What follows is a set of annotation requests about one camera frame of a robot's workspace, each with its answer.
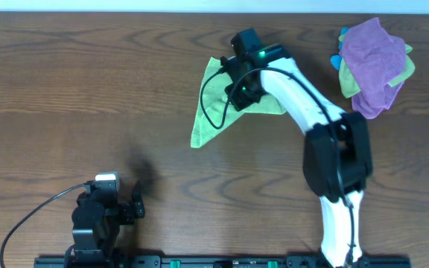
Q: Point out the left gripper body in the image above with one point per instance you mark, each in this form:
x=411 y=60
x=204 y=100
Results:
x=127 y=211

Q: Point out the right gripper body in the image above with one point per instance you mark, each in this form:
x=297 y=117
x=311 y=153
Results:
x=246 y=93

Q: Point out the green microfiber cloth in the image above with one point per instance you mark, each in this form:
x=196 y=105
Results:
x=214 y=101

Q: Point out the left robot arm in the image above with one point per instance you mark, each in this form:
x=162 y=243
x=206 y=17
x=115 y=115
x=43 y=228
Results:
x=96 y=224

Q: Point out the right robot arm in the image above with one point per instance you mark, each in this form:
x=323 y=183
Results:
x=336 y=156

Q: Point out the blue cloth in pile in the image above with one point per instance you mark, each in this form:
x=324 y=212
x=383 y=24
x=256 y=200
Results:
x=336 y=59

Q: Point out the green cloth in pile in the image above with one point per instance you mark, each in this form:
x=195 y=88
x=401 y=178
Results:
x=348 y=83

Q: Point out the purple cloth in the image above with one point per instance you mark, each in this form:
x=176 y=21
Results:
x=374 y=63

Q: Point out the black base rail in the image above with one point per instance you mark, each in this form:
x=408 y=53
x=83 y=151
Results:
x=154 y=261

